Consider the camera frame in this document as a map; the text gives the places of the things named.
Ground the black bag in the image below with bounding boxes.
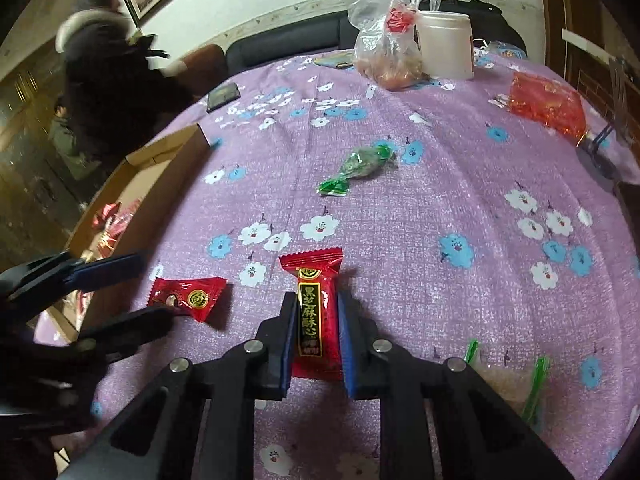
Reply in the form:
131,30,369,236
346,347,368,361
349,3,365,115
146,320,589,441
420,0,526,56

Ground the green wrapped candy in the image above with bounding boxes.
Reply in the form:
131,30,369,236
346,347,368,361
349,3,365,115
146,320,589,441
318,142,398,197

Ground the dark wooden cabinet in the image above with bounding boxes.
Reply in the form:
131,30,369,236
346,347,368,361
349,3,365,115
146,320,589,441
537,0,640,161

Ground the phone with colourful case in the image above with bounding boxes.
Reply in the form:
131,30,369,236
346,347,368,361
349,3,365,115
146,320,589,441
313,50,357,70

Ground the purple floral tablecloth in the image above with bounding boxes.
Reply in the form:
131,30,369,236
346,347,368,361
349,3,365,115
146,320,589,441
35,47,640,480

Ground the black leather sofa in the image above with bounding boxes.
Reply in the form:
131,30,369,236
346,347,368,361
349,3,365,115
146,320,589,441
225,0,528,73

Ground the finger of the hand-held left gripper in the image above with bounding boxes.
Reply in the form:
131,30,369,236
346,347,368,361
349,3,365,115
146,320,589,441
0,252,147,306
75,306,186,361

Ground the clear packet with green edges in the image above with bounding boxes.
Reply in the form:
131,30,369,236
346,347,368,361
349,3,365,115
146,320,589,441
464,339,550,433

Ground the long red snack packet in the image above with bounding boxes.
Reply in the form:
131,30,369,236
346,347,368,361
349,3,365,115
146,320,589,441
278,247,346,381

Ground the black phone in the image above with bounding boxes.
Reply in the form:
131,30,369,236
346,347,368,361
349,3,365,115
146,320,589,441
206,84,241,113

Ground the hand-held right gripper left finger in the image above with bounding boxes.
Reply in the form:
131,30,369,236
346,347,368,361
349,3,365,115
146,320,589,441
65,291,299,480

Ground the red plastic bag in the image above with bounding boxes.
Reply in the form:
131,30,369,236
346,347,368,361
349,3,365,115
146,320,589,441
509,71,588,141

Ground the shallow cardboard box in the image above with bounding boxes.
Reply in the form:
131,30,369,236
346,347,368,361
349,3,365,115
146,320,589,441
32,124,216,346

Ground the white plastic jar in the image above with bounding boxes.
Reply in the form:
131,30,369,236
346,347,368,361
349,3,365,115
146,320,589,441
416,10,475,81

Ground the clear plastic bag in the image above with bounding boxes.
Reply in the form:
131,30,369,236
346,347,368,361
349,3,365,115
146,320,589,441
346,0,441,92

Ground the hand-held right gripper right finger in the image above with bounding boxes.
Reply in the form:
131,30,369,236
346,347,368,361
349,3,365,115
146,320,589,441
337,291,576,480

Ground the triangular red candy packet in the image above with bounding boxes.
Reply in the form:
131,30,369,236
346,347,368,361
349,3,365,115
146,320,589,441
147,276,228,323

